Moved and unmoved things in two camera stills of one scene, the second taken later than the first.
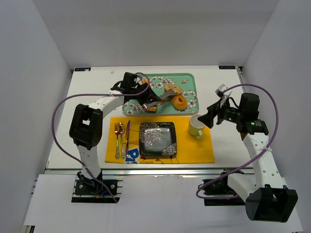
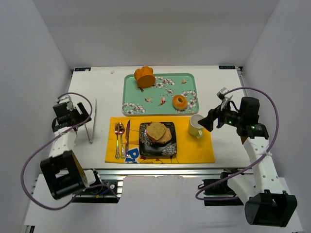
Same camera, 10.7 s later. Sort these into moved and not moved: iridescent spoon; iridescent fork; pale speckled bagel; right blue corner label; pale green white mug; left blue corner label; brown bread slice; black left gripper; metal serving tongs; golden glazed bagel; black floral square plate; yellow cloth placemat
Moved: black left gripper; metal serving tongs; pale speckled bagel; brown bread slice
Not moved: right blue corner label; golden glazed bagel; black floral square plate; pale green white mug; yellow cloth placemat; left blue corner label; iridescent spoon; iridescent fork
